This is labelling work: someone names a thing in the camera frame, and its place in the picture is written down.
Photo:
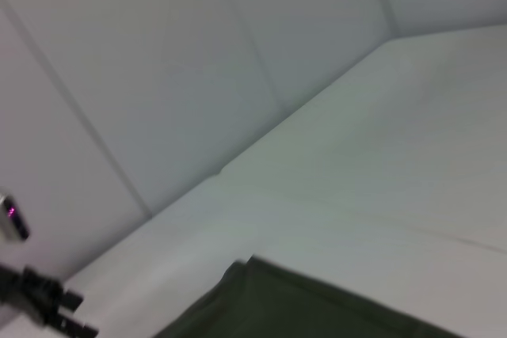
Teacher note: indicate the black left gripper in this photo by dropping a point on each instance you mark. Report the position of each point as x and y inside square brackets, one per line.
[27, 294]

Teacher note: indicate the dark green t-shirt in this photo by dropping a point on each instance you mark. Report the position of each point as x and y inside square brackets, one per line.
[317, 302]

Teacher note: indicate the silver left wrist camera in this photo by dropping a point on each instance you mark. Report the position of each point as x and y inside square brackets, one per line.
[14, 217]

